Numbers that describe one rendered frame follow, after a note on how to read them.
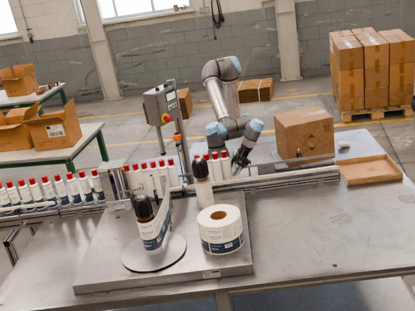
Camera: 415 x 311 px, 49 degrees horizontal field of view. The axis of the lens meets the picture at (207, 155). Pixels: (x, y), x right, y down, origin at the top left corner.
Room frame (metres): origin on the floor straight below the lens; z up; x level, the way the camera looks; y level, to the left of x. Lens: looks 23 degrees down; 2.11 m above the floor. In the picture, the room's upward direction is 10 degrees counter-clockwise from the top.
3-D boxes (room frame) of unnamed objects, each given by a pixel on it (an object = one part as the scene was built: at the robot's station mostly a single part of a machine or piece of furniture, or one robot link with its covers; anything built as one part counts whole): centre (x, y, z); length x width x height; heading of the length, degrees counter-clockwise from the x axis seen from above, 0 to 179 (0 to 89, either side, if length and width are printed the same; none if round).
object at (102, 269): (1.97, 0.26, 0.86); 0.80 x 0.67 x 0.05; 85
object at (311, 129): (2.64, -0.62, 0.99); 0.30 x 0.24 x 0.27; 95
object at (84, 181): (2.46, 0.74, 0.98); 0.05 x 0.05 x 0.20
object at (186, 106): (6.62, 0.45, 0.16); 0.65 x 0.54 x 0.32; 81
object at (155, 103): (2.50, 0.20, 1.38); 0.17 x 0.10 x 0.19; 140
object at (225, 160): (2.39, -0.09, 0.98); 0.05 x 0.05 x 0.20
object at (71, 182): (2.47, 0.81, 0.98); 0.05 x 0.05 x 0.20
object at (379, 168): (2.32, -0.89, 0.85); 0.30 x 0.26 x 0.04; 85
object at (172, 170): (2.41, 0.21, 0.98); 0.05 x 0.05 x 0.20
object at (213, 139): (2.76, -0.08, 1.06); 0.13 x 0.12 x 0.14; 101
